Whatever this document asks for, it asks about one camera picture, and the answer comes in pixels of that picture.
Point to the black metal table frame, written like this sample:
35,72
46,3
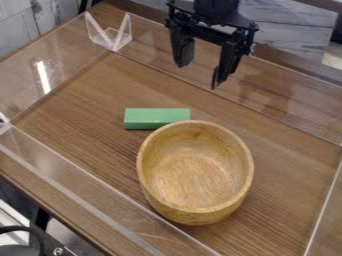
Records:
48,245

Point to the green rectangular block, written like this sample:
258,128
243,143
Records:
153,118

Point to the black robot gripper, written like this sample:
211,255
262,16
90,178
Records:
214,21

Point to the brown wooden bowl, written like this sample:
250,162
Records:
195,170

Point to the clear acrylic tray enclosure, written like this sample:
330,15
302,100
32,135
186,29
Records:
70,156

